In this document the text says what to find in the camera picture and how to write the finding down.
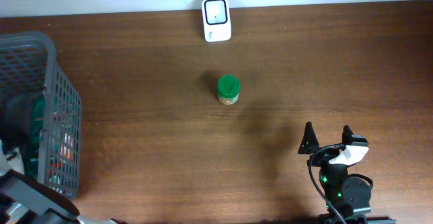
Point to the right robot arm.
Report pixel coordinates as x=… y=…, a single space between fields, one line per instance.
x=347 y=196

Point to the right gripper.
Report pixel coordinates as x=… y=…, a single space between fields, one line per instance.
x=308 y=145

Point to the white barcode scanner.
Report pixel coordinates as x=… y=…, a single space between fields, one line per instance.
x=216 y=20

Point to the green 3M gloves packet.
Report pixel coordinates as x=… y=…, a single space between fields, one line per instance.
x=35 y=136

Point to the green lid jar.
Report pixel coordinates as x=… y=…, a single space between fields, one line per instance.
x=228 y=89

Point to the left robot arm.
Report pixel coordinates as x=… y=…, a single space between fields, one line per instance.
x=45 y=202

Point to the grey plastic basket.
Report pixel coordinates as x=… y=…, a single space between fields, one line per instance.
x=29 y=69

